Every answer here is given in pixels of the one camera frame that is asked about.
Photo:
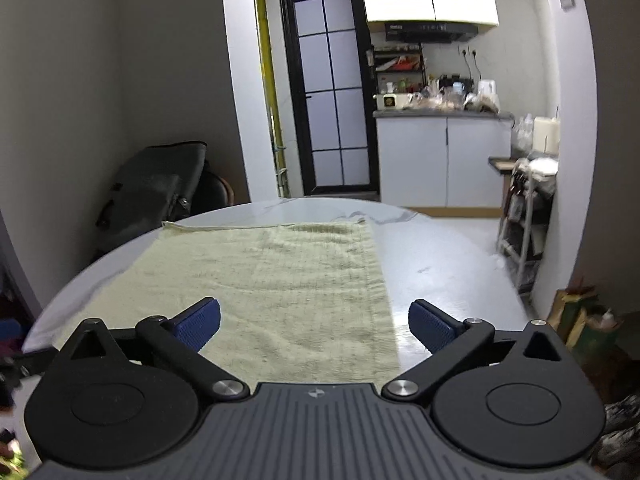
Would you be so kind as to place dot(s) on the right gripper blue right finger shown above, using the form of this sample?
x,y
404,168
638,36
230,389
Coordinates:
x,y
434,328

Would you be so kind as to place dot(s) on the black spice rack shelf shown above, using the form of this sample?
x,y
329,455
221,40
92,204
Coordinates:
x,y
399,69

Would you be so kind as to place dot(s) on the metal storage trolley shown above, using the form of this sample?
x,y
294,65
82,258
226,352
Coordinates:
x,y
528,197

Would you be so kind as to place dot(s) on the black framed glass door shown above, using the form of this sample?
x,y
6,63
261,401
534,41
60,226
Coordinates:
x,y
327,43

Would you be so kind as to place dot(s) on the black bag on chair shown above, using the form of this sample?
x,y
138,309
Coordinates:
x,y
161,183

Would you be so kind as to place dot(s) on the yellow waffle towel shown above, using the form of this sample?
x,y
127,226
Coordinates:
x,y
303,302

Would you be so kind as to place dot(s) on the white kitchen base cabinet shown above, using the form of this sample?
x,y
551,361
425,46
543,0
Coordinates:
x,y
438,163

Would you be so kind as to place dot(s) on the black range hood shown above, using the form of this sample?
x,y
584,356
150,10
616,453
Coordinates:
x,y
430,32

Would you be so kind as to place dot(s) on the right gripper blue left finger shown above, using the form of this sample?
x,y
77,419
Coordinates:
x,y
196,326

